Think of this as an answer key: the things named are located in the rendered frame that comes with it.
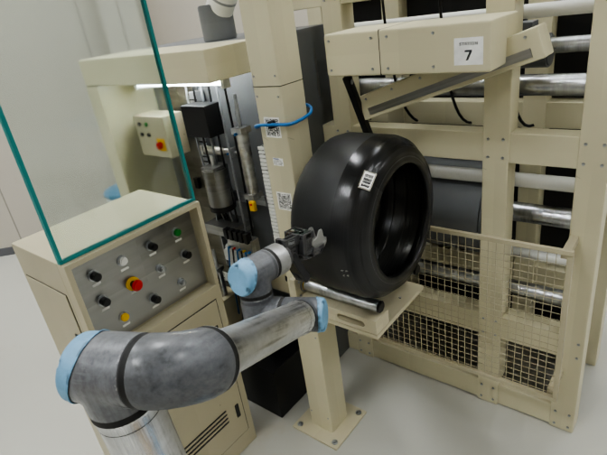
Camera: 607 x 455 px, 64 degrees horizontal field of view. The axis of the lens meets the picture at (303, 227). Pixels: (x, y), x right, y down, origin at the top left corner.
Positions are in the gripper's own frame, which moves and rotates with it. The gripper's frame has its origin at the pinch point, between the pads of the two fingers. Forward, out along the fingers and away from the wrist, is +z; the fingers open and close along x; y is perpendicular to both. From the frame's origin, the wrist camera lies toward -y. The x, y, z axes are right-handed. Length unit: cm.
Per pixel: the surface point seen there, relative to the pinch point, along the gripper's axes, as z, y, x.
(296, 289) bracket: 13.9, -30.4, 24.8
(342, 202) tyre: 4.3, 12.1, -5.1
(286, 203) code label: 21.3, 1.2, 33.0
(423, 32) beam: 41, 59, -13
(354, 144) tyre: 20.5, 26.4, 0.7
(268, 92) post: 17, 43, 33
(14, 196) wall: 59, -60, 420
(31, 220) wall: 66, -87, 416
